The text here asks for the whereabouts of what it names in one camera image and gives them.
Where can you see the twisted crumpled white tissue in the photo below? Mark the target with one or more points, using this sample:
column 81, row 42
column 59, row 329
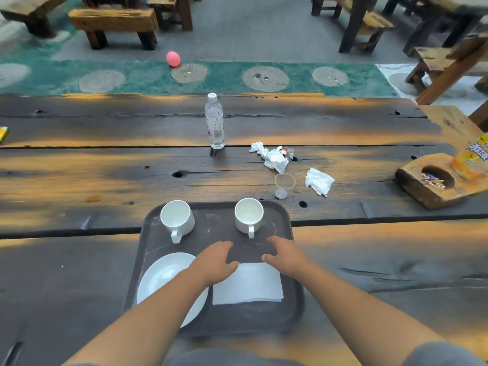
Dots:
column 276, row 160

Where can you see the white ceramic mug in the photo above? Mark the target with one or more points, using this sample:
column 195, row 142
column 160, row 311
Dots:
column 248, row 213
column 177, row 215

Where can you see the yellow lighter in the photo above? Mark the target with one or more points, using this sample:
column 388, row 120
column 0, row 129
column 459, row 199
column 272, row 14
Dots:
column 3, row 134

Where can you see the person's left forearm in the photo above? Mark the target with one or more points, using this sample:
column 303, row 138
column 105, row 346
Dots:
column 141, row 324

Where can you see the white plate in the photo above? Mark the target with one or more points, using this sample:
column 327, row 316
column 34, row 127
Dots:
column 160, row 274

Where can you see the person's right hand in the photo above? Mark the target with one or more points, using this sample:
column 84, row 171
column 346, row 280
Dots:
column 289, row 259

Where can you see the clear plastic water bottle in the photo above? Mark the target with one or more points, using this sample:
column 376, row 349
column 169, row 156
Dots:
column 214, row 121

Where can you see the pile of cigarette butts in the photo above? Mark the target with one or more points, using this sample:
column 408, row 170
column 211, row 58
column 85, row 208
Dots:
column 434, row 181

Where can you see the small crumpled white napkin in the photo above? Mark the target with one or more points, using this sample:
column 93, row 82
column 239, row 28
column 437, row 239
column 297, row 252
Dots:
column 318, row 181

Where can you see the dark brown tray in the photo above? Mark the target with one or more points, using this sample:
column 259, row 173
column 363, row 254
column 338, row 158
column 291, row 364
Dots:
column 213, row 228

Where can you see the light wooden chair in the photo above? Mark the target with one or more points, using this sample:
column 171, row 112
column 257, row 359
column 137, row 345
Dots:
column 450, row 121

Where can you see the clear plastic disposable cup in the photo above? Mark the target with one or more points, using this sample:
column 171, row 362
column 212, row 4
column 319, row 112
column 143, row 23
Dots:
column 280, row 193

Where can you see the person's left hand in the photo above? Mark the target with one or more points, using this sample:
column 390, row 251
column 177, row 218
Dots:
column 213, row 266

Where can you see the gray printed shirt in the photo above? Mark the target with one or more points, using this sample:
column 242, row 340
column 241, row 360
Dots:
column 228, row 358

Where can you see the pink balloon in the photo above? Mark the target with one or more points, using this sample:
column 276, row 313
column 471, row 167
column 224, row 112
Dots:
column 173, row 59

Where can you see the light wooden stool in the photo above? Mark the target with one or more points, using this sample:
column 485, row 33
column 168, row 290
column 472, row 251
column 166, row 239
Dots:
column 431, row 57

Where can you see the wooden block ashtray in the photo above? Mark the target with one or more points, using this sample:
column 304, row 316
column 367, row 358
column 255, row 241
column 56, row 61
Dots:
column 415, row 182

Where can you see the long dark wooden bench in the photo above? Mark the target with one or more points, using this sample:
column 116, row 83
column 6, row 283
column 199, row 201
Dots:
column 34, row 11

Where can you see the white paper napkin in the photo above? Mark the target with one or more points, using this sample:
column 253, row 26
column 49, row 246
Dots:
column 251, row 285

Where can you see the small clear plastic wrapper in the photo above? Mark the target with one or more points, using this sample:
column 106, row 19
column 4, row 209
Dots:
column 290, row 152

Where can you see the person's right forearm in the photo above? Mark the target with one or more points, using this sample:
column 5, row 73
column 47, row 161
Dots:
column 366, row 316

